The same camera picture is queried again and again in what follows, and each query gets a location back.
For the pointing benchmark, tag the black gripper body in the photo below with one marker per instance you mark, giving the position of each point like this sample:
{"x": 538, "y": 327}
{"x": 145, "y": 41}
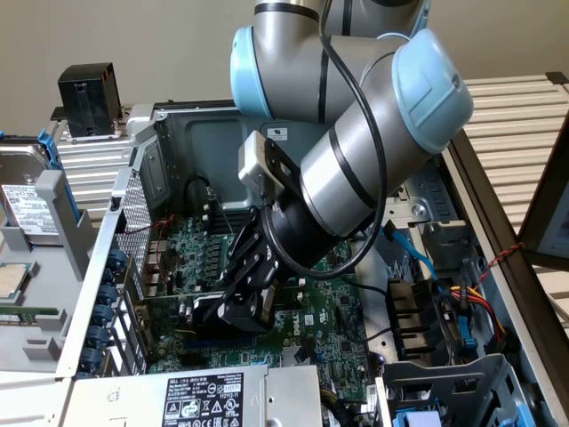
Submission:
{"x": 306, "y": 236}

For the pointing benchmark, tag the green graphics card black cooler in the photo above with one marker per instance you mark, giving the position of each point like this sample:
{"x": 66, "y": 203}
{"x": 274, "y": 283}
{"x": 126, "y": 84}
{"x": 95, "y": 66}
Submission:
{"x": 197, "y": 311}

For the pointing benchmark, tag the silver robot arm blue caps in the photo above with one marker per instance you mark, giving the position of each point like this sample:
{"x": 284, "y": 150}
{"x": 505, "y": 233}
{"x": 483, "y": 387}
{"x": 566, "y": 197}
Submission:
{"x": 347, "y": 178}

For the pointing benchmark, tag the black RAM slot white latches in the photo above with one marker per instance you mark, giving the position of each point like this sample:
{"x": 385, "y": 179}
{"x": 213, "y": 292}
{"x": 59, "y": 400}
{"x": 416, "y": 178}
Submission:
{"x": 302, "y": 281}

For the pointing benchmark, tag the thin steel locking lever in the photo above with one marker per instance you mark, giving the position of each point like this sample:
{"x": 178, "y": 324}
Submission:
{"x": 224, "y": 216}

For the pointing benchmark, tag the green motherboard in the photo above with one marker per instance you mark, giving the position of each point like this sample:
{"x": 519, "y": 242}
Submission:
{"x": 342, "y": 293}

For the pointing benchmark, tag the blue expansion slot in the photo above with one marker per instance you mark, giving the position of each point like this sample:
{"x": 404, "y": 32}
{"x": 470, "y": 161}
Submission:
{"x": 213, "y": 345}

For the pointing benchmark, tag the grey metal drive cage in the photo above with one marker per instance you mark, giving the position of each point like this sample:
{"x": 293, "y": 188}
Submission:
{"x": 400, "y": 211}

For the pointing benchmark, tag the short black expansion slot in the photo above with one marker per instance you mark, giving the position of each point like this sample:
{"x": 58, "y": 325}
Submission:
{"x": 190, "y": 360}

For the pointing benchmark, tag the white case sticker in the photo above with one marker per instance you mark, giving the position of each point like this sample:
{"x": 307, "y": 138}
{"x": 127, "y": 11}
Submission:
{"x": 276, "y": 134}

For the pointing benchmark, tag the blue round slot latch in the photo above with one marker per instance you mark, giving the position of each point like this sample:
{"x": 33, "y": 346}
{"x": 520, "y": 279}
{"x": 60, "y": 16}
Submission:
{"x": 102, "y": 315}
{"x": 108, "y": 276}
{"x": 117, "y": 259}
{"x": 107, "y": 295}
{"x": 97, "y": 337}
{"x": 91, "y": 360}

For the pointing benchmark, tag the black plastic fan shroud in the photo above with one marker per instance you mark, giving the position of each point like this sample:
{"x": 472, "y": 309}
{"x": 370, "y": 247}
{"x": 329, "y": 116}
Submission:
{"x": 413, "y": 311}

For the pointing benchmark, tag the open grey PC case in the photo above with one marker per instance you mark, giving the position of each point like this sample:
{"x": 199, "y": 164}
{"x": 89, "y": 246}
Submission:
{"x": 200, "y": 147}

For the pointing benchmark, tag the silver power supply unit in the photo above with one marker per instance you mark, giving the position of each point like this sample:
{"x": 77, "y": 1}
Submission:
{"x": 133, "y": 396}

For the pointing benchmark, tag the grey metal disk bay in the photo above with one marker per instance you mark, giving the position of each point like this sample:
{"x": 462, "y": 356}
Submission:
{"x": 444, "y": 369}

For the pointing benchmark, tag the blue plastic drive latch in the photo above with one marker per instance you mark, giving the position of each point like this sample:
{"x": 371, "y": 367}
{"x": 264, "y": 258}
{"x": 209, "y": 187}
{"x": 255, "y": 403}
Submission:
{"x": 467, "y": 342}

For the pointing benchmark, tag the grey parts rack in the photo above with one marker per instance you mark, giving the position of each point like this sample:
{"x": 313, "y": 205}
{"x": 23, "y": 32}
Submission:
{"x": 44, "y": 267}

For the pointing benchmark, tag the loose green RAM stick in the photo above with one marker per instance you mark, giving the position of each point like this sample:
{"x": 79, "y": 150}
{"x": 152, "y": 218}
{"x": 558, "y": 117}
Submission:
{"x": 26, "y": 310}

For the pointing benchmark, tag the silver CPU chip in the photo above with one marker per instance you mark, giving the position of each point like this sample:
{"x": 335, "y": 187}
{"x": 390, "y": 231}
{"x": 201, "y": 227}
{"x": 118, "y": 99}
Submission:
{"x": 13, "y": 280}

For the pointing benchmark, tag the dark framed panel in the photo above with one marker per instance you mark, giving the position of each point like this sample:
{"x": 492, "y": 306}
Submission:
{"x": 540, "y": 255}

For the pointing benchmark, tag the hard drive in grey caddy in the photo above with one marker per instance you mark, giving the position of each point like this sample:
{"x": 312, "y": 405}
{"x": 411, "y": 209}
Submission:
{"x": 46, "y": 142}

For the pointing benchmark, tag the black plastic block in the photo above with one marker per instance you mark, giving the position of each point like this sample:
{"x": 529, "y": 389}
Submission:
{"x": 84, "y": 98}

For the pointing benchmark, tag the silver hard disk drive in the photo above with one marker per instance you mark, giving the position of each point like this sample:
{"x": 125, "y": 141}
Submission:
{"x": 22, "y": 164}

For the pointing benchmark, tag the black table end cap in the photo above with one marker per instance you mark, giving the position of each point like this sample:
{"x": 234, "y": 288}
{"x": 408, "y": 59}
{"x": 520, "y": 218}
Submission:
{"x": 556, "y": 78}

